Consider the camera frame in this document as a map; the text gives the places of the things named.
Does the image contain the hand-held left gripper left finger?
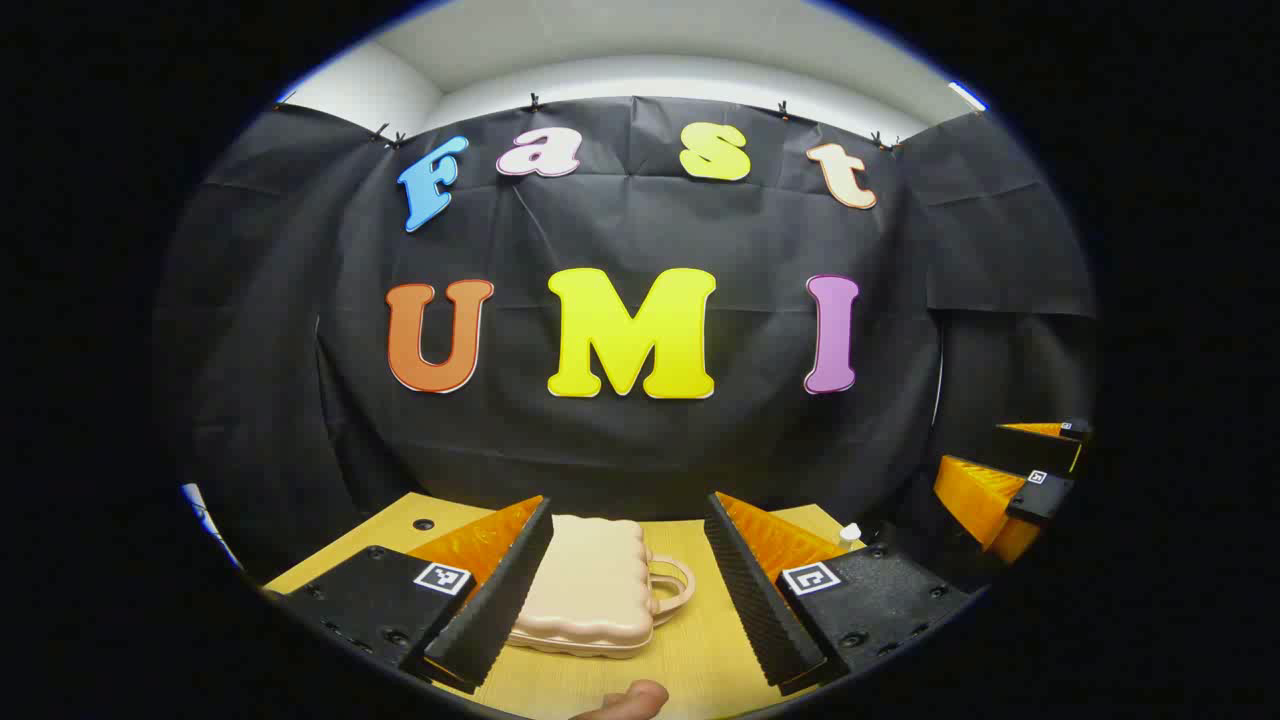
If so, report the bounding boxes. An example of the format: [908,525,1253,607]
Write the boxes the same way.
[262,495,554,698]

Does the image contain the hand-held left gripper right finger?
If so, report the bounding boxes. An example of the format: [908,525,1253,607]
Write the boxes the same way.
[704,490,976,698]

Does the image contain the beige suitcase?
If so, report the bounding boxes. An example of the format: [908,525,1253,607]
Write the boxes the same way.
[505,514,696,660]

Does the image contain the black backdrop cloth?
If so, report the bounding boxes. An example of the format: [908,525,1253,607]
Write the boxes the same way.
[155,95,1101,581]

